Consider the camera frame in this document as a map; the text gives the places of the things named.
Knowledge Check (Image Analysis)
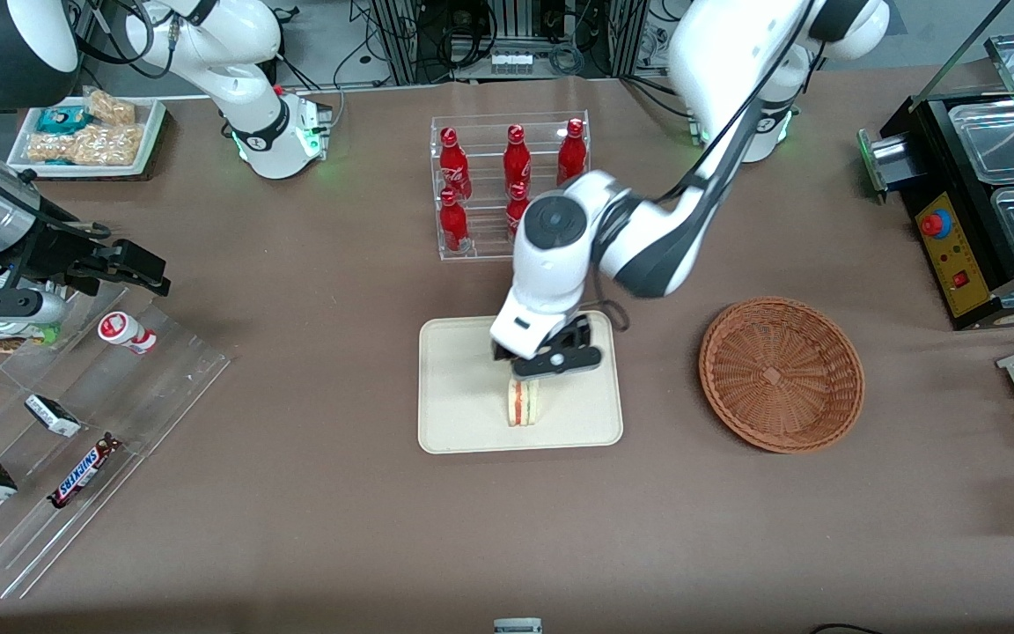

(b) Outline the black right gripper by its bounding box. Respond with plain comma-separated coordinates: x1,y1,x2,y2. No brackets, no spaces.
5,220,172,297

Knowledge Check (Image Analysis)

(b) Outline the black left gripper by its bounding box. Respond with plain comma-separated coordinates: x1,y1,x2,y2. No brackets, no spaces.
493,317,595,364

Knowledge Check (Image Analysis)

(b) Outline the triangle sandwich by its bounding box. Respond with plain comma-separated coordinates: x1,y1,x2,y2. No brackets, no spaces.
507,377,545,428

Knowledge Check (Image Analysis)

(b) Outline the cream plastic tray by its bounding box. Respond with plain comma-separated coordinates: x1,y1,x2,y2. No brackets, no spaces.
418,310,624,454

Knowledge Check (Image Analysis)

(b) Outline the white snack tray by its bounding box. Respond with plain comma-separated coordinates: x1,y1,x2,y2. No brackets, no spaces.
7,95,167,180

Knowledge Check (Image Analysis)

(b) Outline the brown wicker basket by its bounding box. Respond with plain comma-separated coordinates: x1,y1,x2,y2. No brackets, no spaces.
698,297,865,454

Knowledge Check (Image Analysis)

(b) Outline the white red yogurt bottle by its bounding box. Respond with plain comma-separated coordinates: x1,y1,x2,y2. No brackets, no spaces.
98,311,158,355

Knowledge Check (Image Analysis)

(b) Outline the green white packet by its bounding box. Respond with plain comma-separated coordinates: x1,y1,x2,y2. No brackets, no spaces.
0,321,62,344

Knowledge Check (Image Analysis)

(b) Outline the clear acrylic stepped shelf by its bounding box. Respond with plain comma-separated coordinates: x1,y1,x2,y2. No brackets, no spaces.
0,282,232,601

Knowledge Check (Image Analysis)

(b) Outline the clear bag of puffed snacks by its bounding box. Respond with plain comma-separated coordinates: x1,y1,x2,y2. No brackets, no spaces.
71,123,145,166
27,132,77,164
84,88,136,126

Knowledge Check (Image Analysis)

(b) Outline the red cola bottle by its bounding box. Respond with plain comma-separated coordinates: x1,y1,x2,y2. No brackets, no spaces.
438,188,470,254
506,182,533,240
503,124,533,196
557,118,587,184
438,127,473,202

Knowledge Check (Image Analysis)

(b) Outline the clear acrylic bottle rack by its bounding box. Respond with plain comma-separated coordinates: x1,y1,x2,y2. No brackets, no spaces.
430,111,592,262

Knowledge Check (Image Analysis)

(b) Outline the teal snack packet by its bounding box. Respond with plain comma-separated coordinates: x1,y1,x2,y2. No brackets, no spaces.
37,106,90,135

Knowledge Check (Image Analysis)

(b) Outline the Snickers chocolate bar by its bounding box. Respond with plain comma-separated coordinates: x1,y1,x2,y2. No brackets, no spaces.
48,433,122,509

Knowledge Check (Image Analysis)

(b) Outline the black food warmer machine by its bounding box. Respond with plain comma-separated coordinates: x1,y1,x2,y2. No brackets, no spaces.
857,33,1014,332

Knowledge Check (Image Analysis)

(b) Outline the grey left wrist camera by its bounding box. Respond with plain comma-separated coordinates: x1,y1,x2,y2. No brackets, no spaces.
511,346,604,382

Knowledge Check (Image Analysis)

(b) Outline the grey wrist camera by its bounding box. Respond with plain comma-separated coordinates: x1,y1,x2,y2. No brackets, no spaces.
511,346,604,382
0,286,68,323

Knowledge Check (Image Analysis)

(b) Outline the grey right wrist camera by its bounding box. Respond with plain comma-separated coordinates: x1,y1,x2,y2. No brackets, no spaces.
0,286,68,323

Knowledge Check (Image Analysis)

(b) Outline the aluminium frame rack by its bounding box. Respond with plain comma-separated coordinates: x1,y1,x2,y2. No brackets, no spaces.
371,0,649,85

